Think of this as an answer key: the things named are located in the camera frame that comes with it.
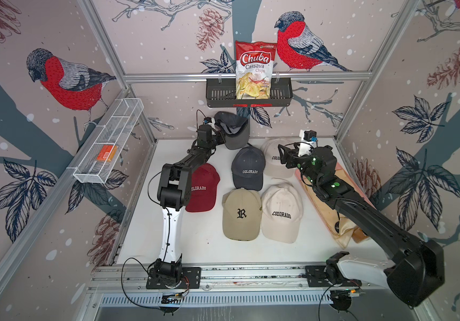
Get black wall basket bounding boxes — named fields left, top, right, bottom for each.
left=206, top=78, right=293, bottom=108

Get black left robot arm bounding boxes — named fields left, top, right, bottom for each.
left=151, top=117, right=225, bottom=286

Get dark grey baseball cap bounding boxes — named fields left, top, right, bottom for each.
left=231, top=144, right=266, bottom=191

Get black baseball cap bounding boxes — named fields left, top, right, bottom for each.
left=215, top=112, right=250, bottom=150

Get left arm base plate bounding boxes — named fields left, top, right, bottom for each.
left=146, top=267, right=201, bottom=290

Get red baseball cap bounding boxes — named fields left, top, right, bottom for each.
left=185, top=163, right=220, bottom=213

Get cream Colorado baseball cap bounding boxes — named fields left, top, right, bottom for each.
left=261, top=182, right=304, bottom=244

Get white wire wall basket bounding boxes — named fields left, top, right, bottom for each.
left=73, top=98, right=144, bottom=184

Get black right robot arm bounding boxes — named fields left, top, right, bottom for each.
left=278, top=143, right=445, bottom=307

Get Chuba cassava chips bag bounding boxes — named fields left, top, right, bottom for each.
left=235, top=41, right=276, bottom=100

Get orange box in basket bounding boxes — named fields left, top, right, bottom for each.
left=96, top=144, right=118, bottom=163

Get khaki baseball cap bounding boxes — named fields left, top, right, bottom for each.
left=222, top=188, right=262, bottom=242

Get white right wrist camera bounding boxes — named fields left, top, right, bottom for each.
left=298, top=130, right=318, bottom=157

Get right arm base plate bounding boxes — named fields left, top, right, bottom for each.
left=304, top=265, right=362, bottom=288

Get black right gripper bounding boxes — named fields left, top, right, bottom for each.
left=277, top=141, right=322, bottom=189

